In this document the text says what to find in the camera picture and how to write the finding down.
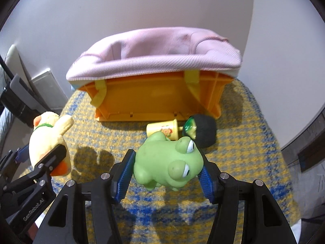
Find yellow plush duck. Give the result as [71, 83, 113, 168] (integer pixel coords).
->
[29, 111, 74, 167]

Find green ball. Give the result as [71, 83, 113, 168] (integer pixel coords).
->
[182, 114, 217, 148]

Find green rubber frog toy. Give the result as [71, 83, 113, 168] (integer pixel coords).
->
[133, 131, 204, 191]

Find yellow toy cup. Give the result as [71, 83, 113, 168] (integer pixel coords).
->
[146, 119, 183, 141]

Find person's hand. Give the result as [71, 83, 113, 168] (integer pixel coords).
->
[28, 223, 39, 241]

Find black grey device stand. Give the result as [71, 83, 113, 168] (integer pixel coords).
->
[1, 57, 50, 128]

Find yellow blue woven blanket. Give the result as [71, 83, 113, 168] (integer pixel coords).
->
[52, 80, 301, 243]

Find dark wooden furniture edge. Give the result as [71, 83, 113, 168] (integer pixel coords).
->
[282, 109, 324, 172]

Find beige chair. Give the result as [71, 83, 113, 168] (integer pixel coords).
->
[4, 44, 28, 83]

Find orange plastic basket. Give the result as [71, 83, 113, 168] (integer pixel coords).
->
[81, 71, 233, 122]

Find pink knitted cloth liner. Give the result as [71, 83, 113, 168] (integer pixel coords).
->
[66, 27, 242, 89]

